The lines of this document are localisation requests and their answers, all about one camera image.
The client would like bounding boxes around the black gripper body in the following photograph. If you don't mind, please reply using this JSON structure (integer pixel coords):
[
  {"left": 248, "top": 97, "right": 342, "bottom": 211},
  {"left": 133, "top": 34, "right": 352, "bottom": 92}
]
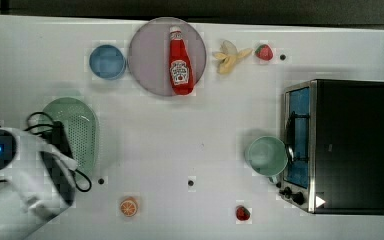
[{"left": 40, "top": 121, "right": 75, "bottom": 205}]

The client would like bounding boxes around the mint green oval strainer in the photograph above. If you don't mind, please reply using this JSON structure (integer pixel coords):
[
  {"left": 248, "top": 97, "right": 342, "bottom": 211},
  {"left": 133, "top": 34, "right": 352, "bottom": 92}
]
[{"left": 43, "top": 97, "right": 99, "bottom": 177}]

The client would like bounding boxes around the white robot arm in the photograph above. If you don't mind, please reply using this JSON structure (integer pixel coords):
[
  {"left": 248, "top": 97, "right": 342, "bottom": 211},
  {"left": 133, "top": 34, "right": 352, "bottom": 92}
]
[{"left": 0, "top": 127, "right": 77, "bottom": 240}]

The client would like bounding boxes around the blue round bowl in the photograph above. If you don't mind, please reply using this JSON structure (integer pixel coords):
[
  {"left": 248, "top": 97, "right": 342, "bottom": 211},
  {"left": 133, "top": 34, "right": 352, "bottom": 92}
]
[{"left": 89, "top": 45, "right": 127, "bottom": 80}]

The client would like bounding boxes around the toy orange half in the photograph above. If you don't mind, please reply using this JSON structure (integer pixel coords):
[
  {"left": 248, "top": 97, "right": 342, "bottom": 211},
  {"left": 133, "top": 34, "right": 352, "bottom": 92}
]
[{"left": 119, "top": 197, "right": 138, "bottom": 217}]

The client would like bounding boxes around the red ketchup bottle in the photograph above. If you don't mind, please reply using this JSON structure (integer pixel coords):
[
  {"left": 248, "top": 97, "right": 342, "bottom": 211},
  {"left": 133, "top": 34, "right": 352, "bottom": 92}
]
[{"left": 169, "top": 26, "right": 195, "bottom": 95}]

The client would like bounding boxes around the grey round plate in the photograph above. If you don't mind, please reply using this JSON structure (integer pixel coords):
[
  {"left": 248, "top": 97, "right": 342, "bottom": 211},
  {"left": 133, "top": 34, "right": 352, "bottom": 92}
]
[{"left": 128, "top": 17, "right": 207, "bottom": 96}]

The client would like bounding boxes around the peeled toy banana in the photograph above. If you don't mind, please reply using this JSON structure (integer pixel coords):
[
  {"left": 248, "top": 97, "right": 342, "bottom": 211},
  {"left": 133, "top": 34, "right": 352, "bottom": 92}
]
[{"left": 213, "top": 40, "right": 253, "bottom": 75}]

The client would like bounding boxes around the small red toy strawberry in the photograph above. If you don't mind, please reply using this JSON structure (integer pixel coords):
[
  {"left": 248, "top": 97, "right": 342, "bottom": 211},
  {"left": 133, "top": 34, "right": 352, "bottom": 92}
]
[{"left": 235, "top": 205, "right": 251, "bottom": 221}]

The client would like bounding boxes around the mint green mug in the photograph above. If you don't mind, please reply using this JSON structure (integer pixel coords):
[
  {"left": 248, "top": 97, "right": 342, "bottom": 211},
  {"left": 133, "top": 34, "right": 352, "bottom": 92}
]
[{"left": 245, "top": 136, "right": 288, "bottom": 184}]

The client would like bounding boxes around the toy strawberry near banana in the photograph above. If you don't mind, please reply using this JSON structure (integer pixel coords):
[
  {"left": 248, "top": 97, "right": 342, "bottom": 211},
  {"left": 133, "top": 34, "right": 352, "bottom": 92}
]
[{"left": 254, "top": 44, "right": 274, "bottom": 61}]

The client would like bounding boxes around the black silver toaster oven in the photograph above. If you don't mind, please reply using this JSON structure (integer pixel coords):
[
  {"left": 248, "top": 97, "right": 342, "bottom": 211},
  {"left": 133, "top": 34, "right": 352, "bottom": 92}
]
[{"left": 277, "top": 79, "right": 384, "bottom": 215}]

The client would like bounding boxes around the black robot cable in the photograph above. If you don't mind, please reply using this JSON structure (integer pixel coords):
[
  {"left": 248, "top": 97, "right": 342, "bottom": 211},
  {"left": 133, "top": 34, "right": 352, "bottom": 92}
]
[{"left": 24, "top": 111, "right": 93, "bottom": 193}]

